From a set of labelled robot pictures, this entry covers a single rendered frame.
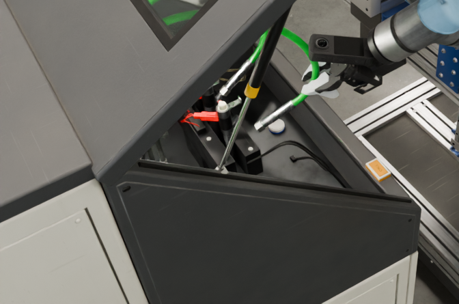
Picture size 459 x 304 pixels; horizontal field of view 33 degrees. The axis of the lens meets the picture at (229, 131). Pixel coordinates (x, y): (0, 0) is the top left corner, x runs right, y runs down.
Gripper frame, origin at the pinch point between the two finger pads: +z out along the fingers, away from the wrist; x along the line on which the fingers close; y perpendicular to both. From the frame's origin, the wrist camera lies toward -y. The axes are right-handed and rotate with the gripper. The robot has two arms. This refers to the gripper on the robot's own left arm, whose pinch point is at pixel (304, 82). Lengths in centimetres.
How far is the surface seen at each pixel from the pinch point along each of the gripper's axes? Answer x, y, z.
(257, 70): -19.6, -26.7, -22.7
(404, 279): -24, 47, 19
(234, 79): 9.6, -2.0, 21.9
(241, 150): -3.9, 4.5, 26.2
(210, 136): 0.0, -0.3, 32.0
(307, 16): 129, 95, 121
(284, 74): 21.5, 15.8, 27.7
